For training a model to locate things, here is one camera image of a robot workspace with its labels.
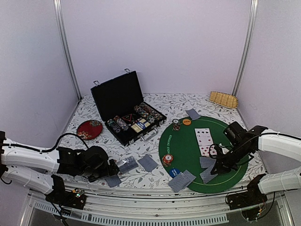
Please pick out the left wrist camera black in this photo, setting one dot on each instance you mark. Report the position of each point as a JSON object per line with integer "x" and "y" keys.
{"x": 95, "y": 157}

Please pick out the triangular all in marker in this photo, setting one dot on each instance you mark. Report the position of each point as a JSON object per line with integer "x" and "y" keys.
{"x": 130, "y": 117}

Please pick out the right outer chip row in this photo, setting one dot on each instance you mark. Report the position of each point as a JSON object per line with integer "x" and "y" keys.
{"x": 150, "y": 114}

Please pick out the burn card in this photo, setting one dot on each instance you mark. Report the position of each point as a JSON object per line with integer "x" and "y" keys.
{"x": 148, "y": 163}

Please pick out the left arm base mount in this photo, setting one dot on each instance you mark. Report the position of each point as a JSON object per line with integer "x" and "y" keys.
{"x": 74, "y": 199}

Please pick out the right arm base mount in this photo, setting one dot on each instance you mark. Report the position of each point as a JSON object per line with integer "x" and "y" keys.
{"x": 252, "y": 196}

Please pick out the floral white table cloth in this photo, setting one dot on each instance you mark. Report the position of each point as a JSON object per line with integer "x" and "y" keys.
{"x": 172, "y": 106}

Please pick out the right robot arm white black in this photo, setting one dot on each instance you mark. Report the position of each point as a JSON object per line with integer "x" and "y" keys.
{"x": 281, "y": 155}

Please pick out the face up red card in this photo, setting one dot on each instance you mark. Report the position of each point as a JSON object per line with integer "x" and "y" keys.
{"x": 204, "y": 140}

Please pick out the aluminium front rail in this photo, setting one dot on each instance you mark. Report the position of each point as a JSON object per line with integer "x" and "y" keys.
{"x": 119, "y": 206}

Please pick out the dealt playing card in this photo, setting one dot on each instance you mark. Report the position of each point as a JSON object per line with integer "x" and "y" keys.
{"x": 193, "y": 114}
{"x": 176, "y": 184}
{"x": 187, "y": 178}

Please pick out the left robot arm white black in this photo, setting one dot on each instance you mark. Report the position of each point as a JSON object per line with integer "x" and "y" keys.
{"x": 40, "y": 168}

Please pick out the face up diamond card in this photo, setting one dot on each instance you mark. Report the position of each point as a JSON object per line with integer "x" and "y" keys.
{"x": 207, "y": 150}

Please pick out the left aluminium frame post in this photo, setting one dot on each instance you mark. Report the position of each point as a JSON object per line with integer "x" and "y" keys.
{"x": 67, "y": 54}

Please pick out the round green poker mat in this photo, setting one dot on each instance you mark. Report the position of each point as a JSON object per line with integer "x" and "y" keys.
{"x": 183, "y": 146}

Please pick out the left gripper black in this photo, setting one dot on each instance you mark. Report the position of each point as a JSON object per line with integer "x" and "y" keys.
{"x": 106, "y": 172}

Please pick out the right aluminium frame post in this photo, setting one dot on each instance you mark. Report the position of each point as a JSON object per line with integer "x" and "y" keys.
{"x": 247, "y": 44}

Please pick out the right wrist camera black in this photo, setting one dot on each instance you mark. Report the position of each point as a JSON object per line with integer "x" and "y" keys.
{"x": 235, "y": 133}

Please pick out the orange big blind button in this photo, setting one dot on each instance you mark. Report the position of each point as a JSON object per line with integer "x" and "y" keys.
{"x": 186, "y": 122}

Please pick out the red poker chip stack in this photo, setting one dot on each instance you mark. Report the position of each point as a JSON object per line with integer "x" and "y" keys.
{"x": 167, "y": 160}

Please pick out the round red floral coaster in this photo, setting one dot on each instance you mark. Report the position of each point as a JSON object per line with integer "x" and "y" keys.
{"x": 90, "y": 129}

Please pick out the face up spade card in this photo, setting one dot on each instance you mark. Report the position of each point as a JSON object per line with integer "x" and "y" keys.
{"x": 202, "y": 132}

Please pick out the Texas Hold'em card box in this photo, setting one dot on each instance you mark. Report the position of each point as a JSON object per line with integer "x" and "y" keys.
{"x": 139, "y": 125}

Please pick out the community card face down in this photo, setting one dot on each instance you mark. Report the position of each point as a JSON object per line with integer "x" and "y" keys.
{"x": 206, "y": 162}
{"x": 206, "y": 175}

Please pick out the black poker chip case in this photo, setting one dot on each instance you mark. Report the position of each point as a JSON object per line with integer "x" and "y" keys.
{"x": 119, "y": 96}

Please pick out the blue playing card deck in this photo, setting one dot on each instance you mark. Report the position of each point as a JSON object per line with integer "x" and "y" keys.
{"x": 127, "y": 164}

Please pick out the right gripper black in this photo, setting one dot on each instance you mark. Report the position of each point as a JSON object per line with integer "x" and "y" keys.
{"x": 221, "y": 164}

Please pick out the green twenty chip stack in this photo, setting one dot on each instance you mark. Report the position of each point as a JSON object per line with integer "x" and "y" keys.
{"x": 176, "y": 125}

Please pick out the bamboo mat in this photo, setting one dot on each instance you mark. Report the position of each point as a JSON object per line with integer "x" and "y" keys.
{"x": 224, "y": 99}

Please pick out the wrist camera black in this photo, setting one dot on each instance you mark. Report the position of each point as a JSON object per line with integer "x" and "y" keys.
{"x": 95, "y": 157}
{"x": 235, "y": 133}

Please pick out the blue small blind button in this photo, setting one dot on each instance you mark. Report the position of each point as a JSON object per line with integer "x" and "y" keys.
{"x": 174, "y": 172}

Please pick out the aluminium frame post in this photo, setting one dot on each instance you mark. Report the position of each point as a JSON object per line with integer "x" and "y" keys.
{"x": 67, "y": 54}
{"x": 247, "y": 44}

